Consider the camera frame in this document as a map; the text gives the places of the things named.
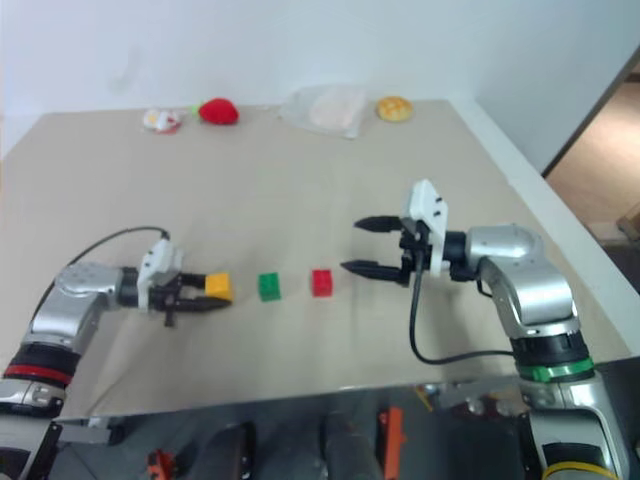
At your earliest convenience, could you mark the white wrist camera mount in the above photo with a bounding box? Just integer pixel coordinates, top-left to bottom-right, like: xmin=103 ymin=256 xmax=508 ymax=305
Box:
xmin=400 ymin=179 xmax=451 ymax=276
xmin=137 ymin=238 xmax=186 ymax=314

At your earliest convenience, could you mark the small orange black tool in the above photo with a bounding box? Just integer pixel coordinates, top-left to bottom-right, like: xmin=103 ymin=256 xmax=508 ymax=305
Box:
xmin=146 ymin=449 xmax=180 ymax=480

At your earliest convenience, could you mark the red plush strawberry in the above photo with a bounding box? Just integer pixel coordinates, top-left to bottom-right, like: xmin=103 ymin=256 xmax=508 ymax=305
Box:
xmin=191 ymin=97 xmax=240 ymax=126

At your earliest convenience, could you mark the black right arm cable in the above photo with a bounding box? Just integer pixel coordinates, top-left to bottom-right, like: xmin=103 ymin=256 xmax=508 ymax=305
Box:
xmin=409 ymin=252 xmax=516 ymax=366

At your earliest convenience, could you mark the red cube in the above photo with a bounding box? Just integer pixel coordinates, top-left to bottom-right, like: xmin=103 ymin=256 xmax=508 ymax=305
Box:
xmin=311 ymin=268 xmax=335 ymax=299

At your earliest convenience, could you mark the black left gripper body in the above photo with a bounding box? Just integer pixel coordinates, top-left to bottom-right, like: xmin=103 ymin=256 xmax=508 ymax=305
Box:
xmin=150 ymin=271 xmax=188 ymax=329

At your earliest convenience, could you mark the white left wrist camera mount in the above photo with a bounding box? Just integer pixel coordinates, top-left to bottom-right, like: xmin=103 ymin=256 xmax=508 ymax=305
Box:
xmin=137 ymin=238 xmax=186 ymax=314

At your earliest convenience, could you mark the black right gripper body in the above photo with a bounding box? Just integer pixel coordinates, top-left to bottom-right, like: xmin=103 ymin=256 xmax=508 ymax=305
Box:
xmin=398 ymin=217 xmax=432 ymax=275

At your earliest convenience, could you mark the white red small toy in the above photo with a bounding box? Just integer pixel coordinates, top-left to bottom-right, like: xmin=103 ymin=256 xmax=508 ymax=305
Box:
xmin=142 ymin=107 xmax=185 ymax=136

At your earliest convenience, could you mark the orange clamp tool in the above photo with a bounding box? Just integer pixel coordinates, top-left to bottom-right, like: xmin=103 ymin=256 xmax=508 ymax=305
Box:
xmin=377 ymin=407 xmax=407 ymax=480

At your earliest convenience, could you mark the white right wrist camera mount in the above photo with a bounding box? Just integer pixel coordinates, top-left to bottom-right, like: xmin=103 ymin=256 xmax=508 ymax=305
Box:
xmin=400 ymin=179 xmax=451 ymax=276

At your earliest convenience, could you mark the green cube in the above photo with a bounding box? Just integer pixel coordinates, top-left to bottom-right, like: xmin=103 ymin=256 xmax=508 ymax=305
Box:
xmin=257 ymin=271 xmax=283 ymax=303

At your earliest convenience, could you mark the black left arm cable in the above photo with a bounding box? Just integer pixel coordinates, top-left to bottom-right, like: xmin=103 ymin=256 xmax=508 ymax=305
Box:
xmin=67 ymin=227 xmax=173 ymax=267

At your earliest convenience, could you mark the yellow cube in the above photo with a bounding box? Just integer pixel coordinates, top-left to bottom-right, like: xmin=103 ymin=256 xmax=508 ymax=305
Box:
xmin=204 ymin=272 xmax=236 ymax=303

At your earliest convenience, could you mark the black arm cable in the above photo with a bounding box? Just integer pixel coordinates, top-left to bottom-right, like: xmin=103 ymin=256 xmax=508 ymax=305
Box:
xmin=409 ymin=252 xmax=516 ymax=366
xmin=67 ymin=227 xmax=173 ymax=267

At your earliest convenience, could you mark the golden bread bun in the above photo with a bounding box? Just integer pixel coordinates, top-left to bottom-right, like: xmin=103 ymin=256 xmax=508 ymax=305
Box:
xmin=376 ymin=96 xmax=415 ymax=124

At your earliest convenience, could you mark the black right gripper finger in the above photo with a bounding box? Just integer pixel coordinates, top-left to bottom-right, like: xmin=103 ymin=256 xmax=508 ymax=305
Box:
xmin=339 ymin=260 xmax=407 ymax=288
xmin=353 ymin=215 xmax=404 ymax=235

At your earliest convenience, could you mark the clear plastic bag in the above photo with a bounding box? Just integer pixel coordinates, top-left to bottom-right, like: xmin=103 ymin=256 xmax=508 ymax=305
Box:
xmin=278 ymin=84 xmax=368 ymax=140

